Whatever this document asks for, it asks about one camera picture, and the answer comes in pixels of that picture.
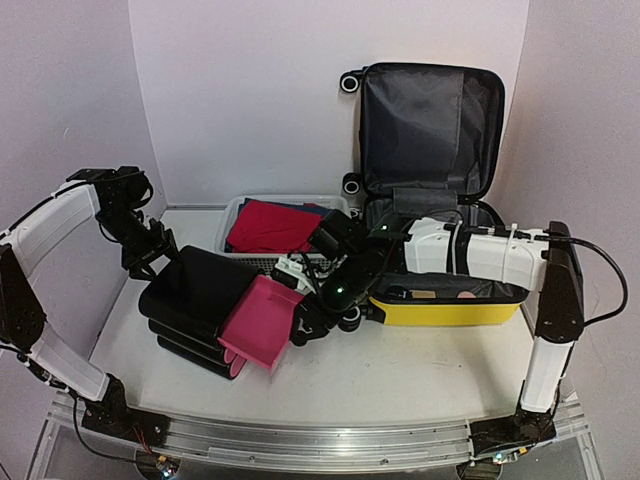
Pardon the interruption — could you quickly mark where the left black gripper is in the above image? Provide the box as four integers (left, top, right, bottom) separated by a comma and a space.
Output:
95, 204, 183, 283

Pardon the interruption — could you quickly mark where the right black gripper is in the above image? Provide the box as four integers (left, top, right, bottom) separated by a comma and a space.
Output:
290, 253, 374, 344

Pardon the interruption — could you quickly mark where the black pink drawer organizer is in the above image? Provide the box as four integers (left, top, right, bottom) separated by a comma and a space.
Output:
138, 245, 261, 382

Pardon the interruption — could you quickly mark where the blue garment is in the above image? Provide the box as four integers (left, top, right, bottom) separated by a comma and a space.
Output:
224, 197, 331, 254

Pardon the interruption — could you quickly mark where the red garment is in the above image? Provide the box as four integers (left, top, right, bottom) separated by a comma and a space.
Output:
228, 199, 324, 254

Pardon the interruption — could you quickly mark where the pink top drawer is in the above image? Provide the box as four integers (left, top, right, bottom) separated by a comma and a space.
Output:
219, 275, 304, 372

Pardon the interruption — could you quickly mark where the yellow Pikachu suitcase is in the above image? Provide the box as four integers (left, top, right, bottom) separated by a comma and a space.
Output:
339, 62, 527, 327

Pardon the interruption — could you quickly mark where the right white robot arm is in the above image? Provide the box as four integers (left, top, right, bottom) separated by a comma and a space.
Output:
290, 214, 629, 443

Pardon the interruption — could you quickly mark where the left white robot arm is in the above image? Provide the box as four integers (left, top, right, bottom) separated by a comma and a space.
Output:
1, 166, 179, 437

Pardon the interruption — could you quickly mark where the black round compact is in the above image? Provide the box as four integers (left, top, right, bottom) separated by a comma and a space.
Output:
386, 285, 413, 300

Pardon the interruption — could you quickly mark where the square tan makeup compact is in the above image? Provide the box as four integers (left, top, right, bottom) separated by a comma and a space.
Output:
410, 290, 437, 299

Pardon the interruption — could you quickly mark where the round pink powder puff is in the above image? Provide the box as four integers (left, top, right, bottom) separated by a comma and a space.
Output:
457, 291, 477, 299

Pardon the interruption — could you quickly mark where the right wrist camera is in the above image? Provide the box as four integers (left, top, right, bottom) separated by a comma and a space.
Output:
270, 256, 317, 294

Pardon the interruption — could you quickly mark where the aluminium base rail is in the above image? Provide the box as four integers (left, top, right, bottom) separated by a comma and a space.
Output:
44, 399, 596, 471

